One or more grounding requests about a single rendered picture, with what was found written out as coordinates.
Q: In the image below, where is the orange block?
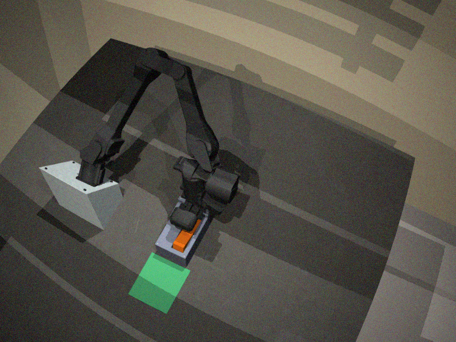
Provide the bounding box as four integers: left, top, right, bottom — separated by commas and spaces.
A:
173, 219, 201, 253

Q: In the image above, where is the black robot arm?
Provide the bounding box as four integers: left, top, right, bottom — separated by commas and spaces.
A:
75, 47, 240, 216

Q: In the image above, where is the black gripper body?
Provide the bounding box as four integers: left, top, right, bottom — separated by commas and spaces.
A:
169, 183, 206, 232

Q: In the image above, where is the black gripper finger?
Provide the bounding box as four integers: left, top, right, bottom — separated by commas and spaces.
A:
179, 203, 202, 219

